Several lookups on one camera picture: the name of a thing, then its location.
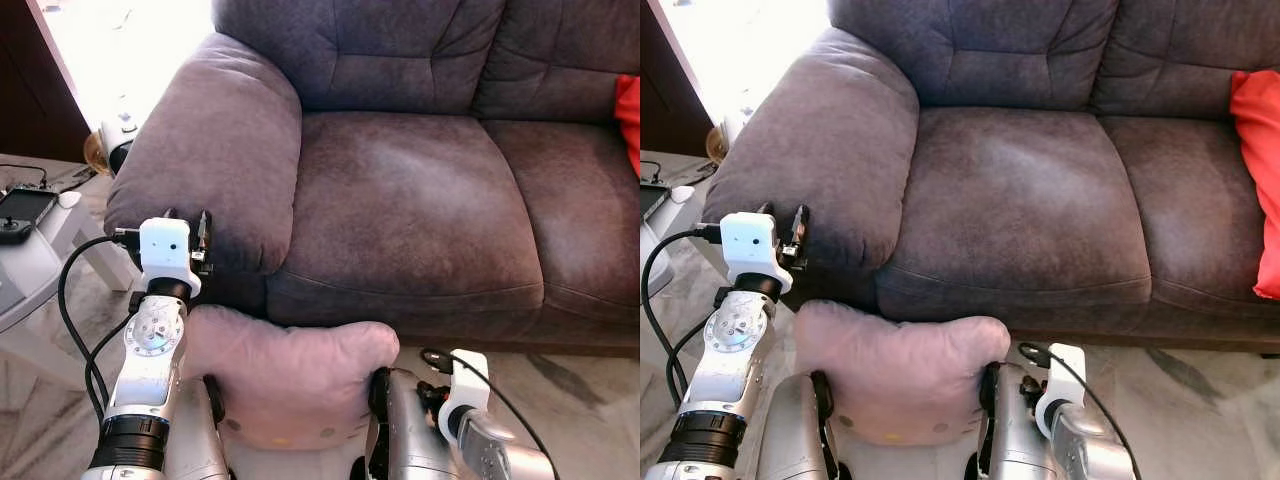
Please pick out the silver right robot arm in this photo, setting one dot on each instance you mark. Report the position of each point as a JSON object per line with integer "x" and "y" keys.
{"x": 500, "y": 450}
{"x": 1090, "y": 445}

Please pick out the pink pillow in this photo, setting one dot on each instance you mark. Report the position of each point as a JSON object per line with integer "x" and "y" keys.
{"x": 895, "y": 370}
{"x": 285, "y": 375}

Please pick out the dark brown fabric sofa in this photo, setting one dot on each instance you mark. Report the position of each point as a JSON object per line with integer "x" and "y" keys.
{"x": 1010, "y": 200}
{"x": 400, "y": 200}

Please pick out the red pillow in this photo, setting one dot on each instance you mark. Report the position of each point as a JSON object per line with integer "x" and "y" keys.
{"x": 629, "y": 115}
{"x": 1262, "y": 170}

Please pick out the silver right robot leg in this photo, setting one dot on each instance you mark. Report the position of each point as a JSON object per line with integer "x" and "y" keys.
{"x": 410, "y": 435}
{"x": 1010, "y": 430}

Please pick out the silver robot leg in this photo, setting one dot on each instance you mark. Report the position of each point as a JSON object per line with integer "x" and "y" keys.
{"x": 795, "y": 430}
{"x": 200, "y": 440}
{"x": 410, "y": 435}
{"x": 1010, "y": 430}

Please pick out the round white and wood device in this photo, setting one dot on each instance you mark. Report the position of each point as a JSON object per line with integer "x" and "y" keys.
{"x": 115, "y": 145}
{"x": 728, "y": 138}

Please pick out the white side table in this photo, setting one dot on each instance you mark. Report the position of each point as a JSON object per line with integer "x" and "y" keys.
{"x": 665, "y": 235}
{"x": 40, "y": 265}

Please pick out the black handheld controller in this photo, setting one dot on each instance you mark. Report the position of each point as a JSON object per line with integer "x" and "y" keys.
{"x": 22, "y": 212}
{"x": 652, "y": 198}

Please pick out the silver left robot leg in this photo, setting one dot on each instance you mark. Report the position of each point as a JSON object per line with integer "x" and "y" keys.
{"x": 795, "y": 430}
{"x": 200, "y": 440}

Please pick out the dark wooden cabinet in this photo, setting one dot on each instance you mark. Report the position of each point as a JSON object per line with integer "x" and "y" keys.
{"x": 670, "y": 80}
{"x": 35, "y": 80}

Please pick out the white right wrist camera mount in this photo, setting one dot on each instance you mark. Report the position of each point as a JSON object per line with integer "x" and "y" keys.
{"x": 468, "y": 385}
{"x": 1064, "y": 380}

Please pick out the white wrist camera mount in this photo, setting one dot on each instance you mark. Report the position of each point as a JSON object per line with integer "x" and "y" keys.
{"x": 468, "y": 385}
{"x": 1064, "y": 380}
{"x": 165, "y": 250}
{"x": 750, "y": 245}

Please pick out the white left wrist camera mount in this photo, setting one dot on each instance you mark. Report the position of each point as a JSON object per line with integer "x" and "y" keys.
{"x": 165, "y": 250}
{"x": 750, "y": 245}

